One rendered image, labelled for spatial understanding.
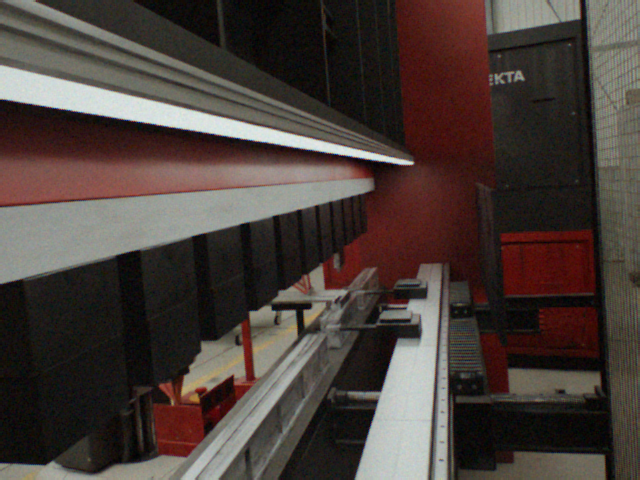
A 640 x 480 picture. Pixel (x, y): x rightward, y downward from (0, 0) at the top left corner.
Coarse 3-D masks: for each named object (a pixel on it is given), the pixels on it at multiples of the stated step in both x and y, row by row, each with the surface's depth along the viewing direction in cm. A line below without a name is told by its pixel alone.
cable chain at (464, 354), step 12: (456, 324) 144; (468, 324) 143; (456, 336) 133; (468, 336) 132; (456, 348) 124; (468, 348) 123; (456, 360) 117; (468, 360) 116; (456, 372) 111; (468, 372) 110; (480, 372) 109; (456, 384) 108; (468, 384) 108; (480, 384) 108
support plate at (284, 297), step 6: (282, 294) 222; (288, 294) 221; (294, 294) 220; (300, 294) 219; (276, 300) 211; (282, 300) 210; (288, 300) 210; (294, 300) 209; (300, 300) 208; (306, 300) 208; (312, 300) 207; (318, 300) 206; (324, 300) 206; (330, 300) 205
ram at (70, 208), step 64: (0, 128) 50; (64, 128) 58; (128, 128) 70; (0, 192) 49; (64, 192) 57; (128, 192) 69; (192, 192) 86; (256, 192) 114; (320, 192) 170; (0, 256) 49; (64, 256) 57
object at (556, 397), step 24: (336, 408) 150; (360, 408) 149; (504, 408) 141; (528, 408) 140; (552, 408) 139; (576, 408) 138; (600, 408) 137; (336, 432) 152; (360, 432) 150; (456, 432) 144; (504, 432) 141; (528, 432) 140; (552, 432) 138; (576, 432) 137; (600, 432) 135
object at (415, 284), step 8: (400, 280) 211; (408, 280) 210; (416, 280) 209; (400, 288) 203; (408, 288) 203; (416, 288) 202; (424, 288) 201; (400, 296) 203; (408, 296) 203; (416, 296) 202; (424, 296) 201
